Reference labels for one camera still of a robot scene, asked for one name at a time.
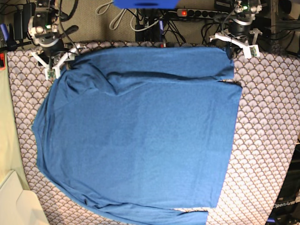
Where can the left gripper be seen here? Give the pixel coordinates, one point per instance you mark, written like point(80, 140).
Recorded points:
point(236, 29)

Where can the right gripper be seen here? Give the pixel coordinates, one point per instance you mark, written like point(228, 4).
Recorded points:
point(52, 47)

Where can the blue long-sleeve T-shirt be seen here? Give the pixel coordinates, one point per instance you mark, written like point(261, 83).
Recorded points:
point(135, 134)

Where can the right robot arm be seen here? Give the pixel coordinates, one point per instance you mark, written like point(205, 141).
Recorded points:
point(46, 30)

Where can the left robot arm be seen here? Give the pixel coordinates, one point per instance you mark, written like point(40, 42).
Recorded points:
point(245, 10)

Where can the white power strip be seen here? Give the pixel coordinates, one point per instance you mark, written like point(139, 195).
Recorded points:
point(197, 13)

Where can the black power adapter brick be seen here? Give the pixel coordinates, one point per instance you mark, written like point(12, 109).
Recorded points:
point(21, 20)

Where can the blue box at top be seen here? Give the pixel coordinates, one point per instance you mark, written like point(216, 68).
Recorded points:
point(160, 4)

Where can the white plastic bin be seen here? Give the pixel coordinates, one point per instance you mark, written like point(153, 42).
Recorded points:
point(17, 205)

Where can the black OpenArm case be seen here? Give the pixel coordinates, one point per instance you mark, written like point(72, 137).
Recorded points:
point(286, 210)

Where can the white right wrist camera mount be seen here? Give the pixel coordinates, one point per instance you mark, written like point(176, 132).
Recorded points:
point(55, 63)

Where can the blue clamp handle left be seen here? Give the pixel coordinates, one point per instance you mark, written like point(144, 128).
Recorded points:
point(5, 32)

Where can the blue clamp handle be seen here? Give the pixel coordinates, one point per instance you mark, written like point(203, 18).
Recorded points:
point(161, 31)
point(5, 32)

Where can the blue centre clamp handle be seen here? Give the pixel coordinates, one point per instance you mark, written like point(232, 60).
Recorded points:
point(161, 31)

